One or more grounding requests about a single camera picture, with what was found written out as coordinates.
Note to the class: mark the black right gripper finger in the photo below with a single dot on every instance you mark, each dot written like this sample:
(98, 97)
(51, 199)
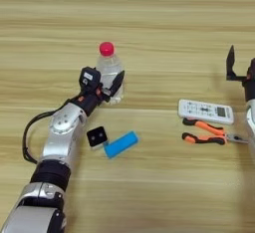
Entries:
(231, 64)

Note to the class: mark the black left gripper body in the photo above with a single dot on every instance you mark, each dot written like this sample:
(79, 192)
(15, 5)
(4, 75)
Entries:
(91, 99)

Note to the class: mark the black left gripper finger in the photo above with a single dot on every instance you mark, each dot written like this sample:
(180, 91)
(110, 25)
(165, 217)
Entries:
(117, 83)

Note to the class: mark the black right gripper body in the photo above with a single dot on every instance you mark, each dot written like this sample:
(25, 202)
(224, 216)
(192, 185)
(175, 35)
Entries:
(250, 84)

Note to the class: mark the clear bottle with red cap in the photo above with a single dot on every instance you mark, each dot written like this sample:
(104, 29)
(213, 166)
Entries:
(109, 67)

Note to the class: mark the white remote control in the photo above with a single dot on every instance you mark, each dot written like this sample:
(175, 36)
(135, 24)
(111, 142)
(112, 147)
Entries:
(205, 111)

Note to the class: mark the orange black pliers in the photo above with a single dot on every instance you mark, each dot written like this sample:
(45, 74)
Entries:
(205, 139)

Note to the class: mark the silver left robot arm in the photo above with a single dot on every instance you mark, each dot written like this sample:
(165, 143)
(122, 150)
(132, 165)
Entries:
(59, 134)

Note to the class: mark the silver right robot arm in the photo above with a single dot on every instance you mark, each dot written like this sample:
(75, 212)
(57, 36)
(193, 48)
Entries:
(251, 120)

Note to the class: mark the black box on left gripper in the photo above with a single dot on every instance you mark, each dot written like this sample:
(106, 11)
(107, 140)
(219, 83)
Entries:
(89, 77)

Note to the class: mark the small black white cube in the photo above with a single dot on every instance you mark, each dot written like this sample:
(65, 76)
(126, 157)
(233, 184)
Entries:
(97, 137)

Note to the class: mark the blue rectangular block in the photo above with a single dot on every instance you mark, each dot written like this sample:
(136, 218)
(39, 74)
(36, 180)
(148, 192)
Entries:
(121, 144)

